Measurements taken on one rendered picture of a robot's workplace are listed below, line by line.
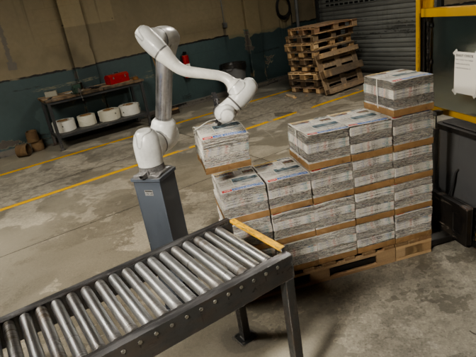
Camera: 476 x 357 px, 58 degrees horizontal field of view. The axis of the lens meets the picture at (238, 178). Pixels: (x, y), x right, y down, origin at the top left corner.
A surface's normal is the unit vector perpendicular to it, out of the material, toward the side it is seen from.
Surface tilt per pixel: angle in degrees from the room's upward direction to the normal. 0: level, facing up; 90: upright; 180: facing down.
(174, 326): 90
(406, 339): 0
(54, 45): 90
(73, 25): 90
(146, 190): 90
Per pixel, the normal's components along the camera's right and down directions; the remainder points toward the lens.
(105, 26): 0.55, 0.22
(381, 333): -0.15, -0.92
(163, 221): -0.34, 0.40
